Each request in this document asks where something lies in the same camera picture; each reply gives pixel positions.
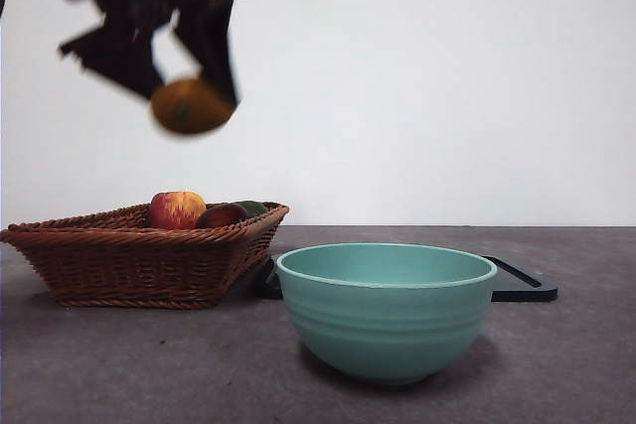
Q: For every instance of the red yellow apple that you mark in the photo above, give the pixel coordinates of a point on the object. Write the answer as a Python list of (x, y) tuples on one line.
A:
[(176, 210)]

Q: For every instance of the dark red plum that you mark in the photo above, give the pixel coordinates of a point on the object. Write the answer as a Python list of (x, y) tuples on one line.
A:
[(221, 216)]

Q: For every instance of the black rectangular tray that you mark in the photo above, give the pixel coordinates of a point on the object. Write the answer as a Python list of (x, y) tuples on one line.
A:
[(526, 292)]

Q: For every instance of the yellow-orange mango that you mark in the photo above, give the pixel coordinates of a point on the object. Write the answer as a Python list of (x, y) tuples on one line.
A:
[(191, 111)]

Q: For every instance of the green avocado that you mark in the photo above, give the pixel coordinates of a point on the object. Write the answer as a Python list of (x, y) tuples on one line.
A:
[(256, 208)]

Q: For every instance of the brown wicker basket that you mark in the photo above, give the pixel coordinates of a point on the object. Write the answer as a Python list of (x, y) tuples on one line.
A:
[(129, 265)]

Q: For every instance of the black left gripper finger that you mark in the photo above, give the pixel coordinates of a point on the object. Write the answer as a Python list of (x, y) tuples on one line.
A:
[(119, 56), (208, 27)]

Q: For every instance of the teal ribbed bowl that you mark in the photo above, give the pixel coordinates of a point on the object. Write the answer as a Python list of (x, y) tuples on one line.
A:
[(387, 325)]

